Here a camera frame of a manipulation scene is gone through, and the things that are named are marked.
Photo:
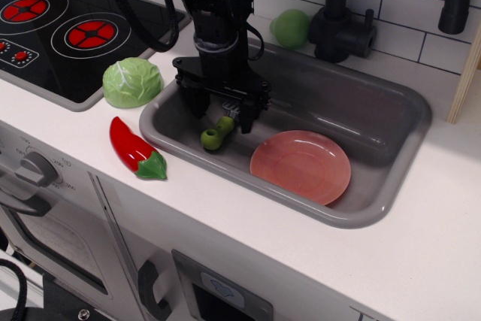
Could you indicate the green handled grey spatula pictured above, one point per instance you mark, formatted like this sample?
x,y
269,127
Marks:
x,y
213,138

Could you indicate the grey oven door handle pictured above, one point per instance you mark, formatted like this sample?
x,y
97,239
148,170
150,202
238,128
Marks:
x,y
22,197

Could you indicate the black toy stovetop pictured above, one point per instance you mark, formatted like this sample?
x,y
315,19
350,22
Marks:
x,y
60,49

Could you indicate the red toy chili pepper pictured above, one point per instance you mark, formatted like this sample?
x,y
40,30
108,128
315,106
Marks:
x,y
138,156

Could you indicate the toy oven door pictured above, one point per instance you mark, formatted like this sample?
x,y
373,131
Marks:
x,y
73,242

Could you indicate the pink plate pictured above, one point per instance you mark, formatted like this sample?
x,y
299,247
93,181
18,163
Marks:
x,y
306,163

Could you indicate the green toy cabbage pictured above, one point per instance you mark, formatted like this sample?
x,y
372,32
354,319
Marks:
x,y
131,83

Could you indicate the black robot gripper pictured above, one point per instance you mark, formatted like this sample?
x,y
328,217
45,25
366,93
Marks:
x,y
228,74

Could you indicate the grey plastic sink basin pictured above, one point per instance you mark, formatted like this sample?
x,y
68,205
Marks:
x,y
379,125

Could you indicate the wooden side panel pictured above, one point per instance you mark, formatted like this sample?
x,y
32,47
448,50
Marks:
x,y
464,83

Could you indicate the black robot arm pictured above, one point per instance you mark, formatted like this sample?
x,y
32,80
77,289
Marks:
x,y
217,24

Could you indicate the light green toy fruit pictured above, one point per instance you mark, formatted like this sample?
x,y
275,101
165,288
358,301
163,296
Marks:
x,y
290,29

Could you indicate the grey oven knob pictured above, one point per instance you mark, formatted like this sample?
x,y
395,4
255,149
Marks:
x,y
36,170

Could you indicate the dark grey cabinet handle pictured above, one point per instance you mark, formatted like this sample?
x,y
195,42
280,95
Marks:
x,y
147,276

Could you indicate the dishwasher control panel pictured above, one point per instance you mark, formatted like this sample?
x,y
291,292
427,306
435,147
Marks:
x,y
210,296

